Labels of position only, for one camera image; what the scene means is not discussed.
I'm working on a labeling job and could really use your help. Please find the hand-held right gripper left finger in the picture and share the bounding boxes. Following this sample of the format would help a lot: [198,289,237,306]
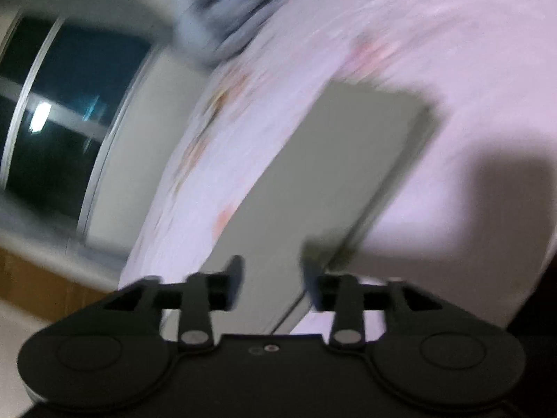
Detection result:
[103,255,244,354]

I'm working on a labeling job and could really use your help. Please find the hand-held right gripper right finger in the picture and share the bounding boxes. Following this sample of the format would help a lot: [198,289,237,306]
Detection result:
[299,248,451,352]

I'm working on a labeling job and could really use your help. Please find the grey pants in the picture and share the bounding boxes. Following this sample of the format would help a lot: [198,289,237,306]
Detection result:
[200,79,438,335]

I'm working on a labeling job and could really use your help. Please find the brown wooden door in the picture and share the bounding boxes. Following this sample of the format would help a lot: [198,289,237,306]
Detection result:
[0,246,119,314]

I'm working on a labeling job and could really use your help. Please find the rolled blue quilt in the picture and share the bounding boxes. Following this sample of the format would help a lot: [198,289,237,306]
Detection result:
[172,0,301,69]

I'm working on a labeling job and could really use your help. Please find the bed with pink floral sheet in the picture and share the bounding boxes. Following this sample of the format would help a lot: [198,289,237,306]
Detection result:
[117,0,557,336]

